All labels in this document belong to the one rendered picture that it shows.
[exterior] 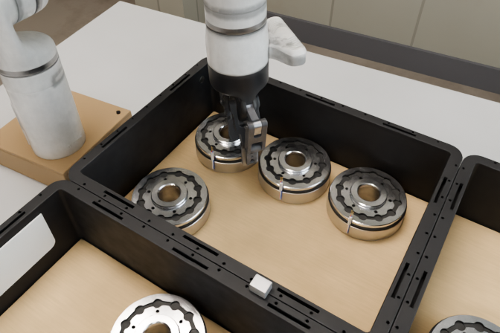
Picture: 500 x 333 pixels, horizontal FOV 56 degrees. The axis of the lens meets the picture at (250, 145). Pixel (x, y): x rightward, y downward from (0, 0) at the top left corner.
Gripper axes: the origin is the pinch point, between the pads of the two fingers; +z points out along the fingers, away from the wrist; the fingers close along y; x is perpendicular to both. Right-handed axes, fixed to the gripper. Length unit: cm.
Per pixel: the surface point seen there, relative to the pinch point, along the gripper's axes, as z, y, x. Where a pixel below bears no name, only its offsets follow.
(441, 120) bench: 19, -10, 46
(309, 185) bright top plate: 2.2, 9.2, 6.3
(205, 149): 1.7, -2.3, -5.0
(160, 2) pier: 67, -179, 15
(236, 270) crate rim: -4.6, 22.0, -8.0
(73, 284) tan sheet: 4.9, 11.3, -25.8
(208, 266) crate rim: -4.6, 20.6, -10.6
